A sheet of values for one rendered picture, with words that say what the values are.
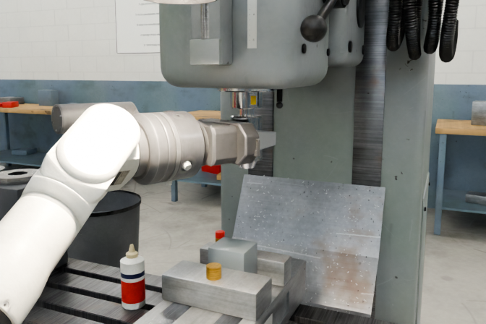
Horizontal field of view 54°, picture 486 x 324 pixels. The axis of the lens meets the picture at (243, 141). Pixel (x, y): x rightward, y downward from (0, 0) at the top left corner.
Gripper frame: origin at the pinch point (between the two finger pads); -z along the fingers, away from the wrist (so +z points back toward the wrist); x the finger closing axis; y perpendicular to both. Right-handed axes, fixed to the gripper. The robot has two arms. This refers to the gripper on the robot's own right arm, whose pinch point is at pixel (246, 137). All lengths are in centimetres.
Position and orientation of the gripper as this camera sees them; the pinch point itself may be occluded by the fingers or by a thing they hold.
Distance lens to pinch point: 69.4
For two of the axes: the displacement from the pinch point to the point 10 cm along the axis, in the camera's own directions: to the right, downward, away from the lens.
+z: -7.5, 0.8, -6.6
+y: -0.1, 9.9, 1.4
